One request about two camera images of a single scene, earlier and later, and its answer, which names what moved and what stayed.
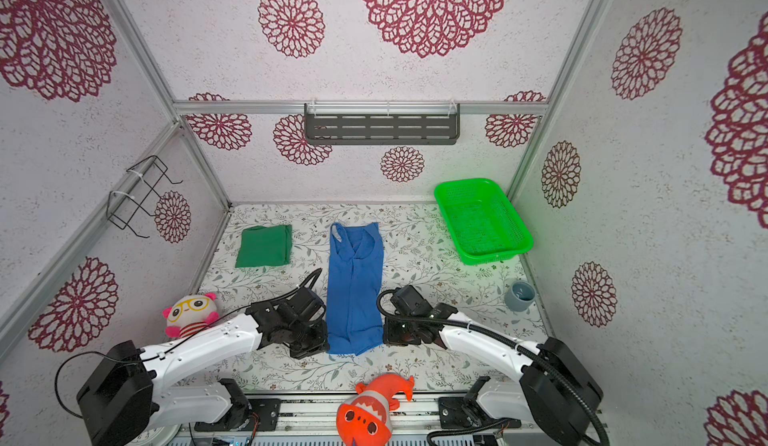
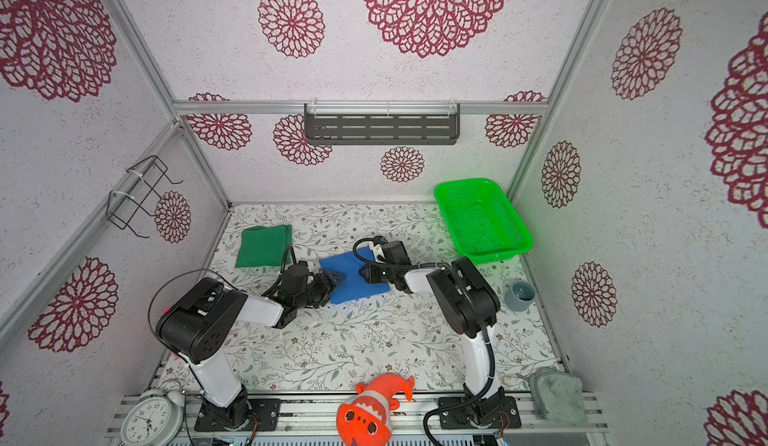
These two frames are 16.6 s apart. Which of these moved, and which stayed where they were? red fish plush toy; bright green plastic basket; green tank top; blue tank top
Moved: blue tank top
Stayed: red fish plush toy; green tank top; bright green plastic basket
